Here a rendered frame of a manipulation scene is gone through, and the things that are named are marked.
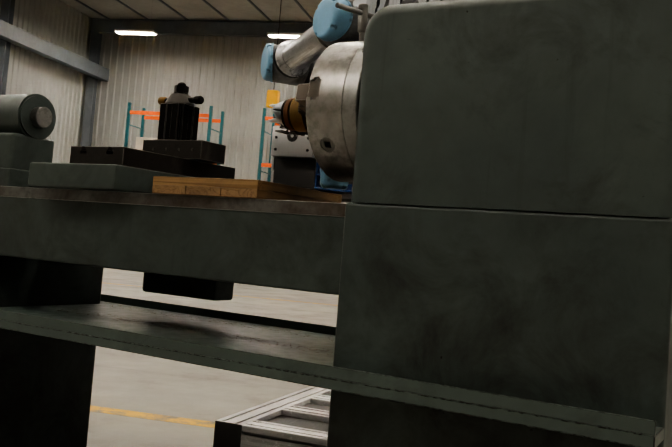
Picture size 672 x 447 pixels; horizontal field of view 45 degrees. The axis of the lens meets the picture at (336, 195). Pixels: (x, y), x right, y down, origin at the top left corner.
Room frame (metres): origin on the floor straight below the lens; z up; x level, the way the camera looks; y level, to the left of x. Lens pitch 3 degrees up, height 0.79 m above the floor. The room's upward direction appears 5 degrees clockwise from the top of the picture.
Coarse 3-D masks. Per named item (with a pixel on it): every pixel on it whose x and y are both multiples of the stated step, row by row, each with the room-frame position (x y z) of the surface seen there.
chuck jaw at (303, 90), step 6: (318, 78) 1.72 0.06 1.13; (300, 84) 1.75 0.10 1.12; (306, 84) 1.75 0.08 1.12; (312, 84) 1.72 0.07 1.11; (318, 84) 1.71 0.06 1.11; (300, 90) 1.75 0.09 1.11; (306, 90) 1.74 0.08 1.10; (312, 90) 1.72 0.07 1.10; (318, 90) 1.71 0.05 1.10; (300, 96) 1.75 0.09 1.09; (306, 96) 1.74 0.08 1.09; (312, 96) 1.71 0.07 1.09; (318, 96) 1.71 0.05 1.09; (300, 102) 1.76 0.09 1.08; (300, 108) 1.80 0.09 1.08
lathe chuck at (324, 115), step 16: (336, 48) 1.75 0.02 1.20; (352, 48) 1.73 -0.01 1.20; (320, 64) 1.73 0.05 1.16; (336, 64) 1.70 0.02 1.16; (336, 80) 1.68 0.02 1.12; (320, 96) 1.70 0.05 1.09; (336, 96) 1.68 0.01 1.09; (320, 112) 1.70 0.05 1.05; (336, 112) 1.68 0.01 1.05; (320, 128) 1.71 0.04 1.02; (336, 128) 1.69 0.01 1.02; (320, 144) 1.73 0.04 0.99; (336, 144) 1.71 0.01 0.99; (320, 160) 1.76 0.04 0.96; (336, 160) 1.74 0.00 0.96; (336, 176) 1.80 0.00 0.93; (352, 176) 1.77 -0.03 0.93
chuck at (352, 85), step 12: (360, 48) 1.71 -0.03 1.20; (360, 60) 1.68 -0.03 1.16; (348, 72) 1.68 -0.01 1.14; (360, 72) 1.66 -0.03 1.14; (348, 84) 1.67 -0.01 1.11; (360, 84) 1.66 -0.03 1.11; (348, 96) 1.66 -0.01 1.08; (348, 108) 1.66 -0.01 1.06; (348, 120) 1.67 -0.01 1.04; (348, 132) 1.68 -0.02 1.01; (348, 144) 1.69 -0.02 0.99
